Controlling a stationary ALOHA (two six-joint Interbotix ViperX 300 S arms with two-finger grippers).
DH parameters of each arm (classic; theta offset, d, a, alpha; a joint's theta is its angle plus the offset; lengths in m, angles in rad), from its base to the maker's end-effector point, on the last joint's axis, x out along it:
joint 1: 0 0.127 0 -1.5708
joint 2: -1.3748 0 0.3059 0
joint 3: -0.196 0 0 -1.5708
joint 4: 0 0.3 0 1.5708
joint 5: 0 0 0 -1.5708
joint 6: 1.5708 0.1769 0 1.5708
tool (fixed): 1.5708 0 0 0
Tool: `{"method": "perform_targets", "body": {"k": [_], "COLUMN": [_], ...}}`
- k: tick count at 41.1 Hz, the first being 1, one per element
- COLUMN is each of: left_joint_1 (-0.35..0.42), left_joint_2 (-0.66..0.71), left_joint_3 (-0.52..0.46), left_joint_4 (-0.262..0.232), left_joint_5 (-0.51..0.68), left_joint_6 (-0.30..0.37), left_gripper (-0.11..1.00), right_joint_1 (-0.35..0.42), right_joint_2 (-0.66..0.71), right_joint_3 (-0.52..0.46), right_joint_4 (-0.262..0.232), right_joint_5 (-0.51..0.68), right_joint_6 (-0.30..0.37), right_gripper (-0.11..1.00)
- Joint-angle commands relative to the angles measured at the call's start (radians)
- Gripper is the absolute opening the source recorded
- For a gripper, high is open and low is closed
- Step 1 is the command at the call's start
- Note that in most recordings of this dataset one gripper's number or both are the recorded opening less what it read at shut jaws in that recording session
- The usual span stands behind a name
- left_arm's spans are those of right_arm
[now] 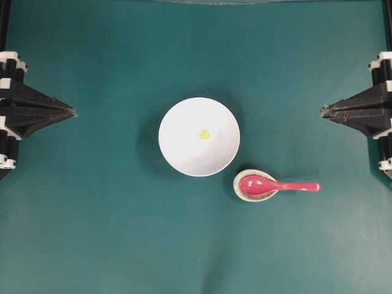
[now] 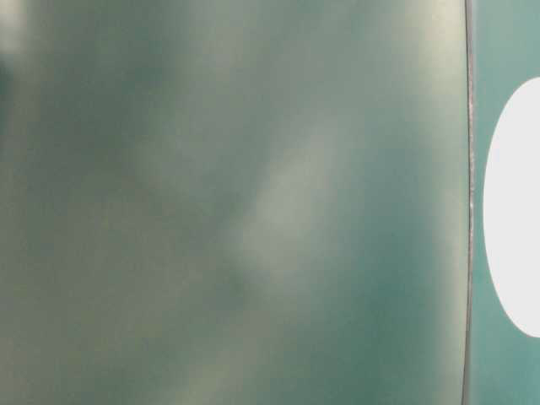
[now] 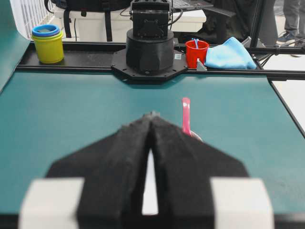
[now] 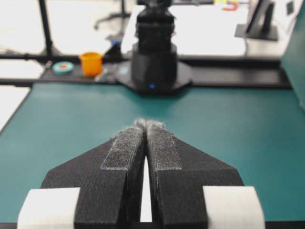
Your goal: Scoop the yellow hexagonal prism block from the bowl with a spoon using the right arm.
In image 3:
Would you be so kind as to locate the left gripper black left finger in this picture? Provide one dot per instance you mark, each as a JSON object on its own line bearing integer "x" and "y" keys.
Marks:
{"x": 114, "y": 171}

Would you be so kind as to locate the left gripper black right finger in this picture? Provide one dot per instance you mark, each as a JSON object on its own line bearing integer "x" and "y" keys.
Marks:
{"x": 183, "y": 168}

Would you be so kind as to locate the pink plastic spoon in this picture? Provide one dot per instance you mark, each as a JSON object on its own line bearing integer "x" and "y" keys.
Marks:
{"x": 186, "y": 119}

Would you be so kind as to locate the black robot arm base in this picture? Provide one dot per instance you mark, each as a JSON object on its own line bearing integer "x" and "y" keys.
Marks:
{"x": 149, "y": 53}

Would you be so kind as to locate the red plastic cup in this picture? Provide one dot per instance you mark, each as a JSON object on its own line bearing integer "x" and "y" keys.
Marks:
{"x": 193, "y": 54}

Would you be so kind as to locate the light blue cloth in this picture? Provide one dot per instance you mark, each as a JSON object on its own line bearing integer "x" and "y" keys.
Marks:
{"x": 229, "y": 55}

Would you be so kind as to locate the blue utensil in red cup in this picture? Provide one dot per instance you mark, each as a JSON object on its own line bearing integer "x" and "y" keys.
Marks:
{"x": 196, "y": 42}

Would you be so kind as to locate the yellow stacked cup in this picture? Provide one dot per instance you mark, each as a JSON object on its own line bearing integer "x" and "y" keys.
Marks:
{"x": 49, "y": 49}

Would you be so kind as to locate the blue stacked cup rings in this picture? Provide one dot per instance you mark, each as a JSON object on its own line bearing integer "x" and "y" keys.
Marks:
{"x": 45, "y": 30}

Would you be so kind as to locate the black laptop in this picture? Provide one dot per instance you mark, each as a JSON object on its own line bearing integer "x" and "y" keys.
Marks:
{"x": 186, "y": 5}

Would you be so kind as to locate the person legs in background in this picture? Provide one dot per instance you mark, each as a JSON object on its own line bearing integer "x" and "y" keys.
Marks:
{"x": 294, "y": 12}

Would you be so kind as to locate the black aluminium frame rail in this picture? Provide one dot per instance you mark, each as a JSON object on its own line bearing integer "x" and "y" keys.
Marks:
{"x": 92, "y": 57}

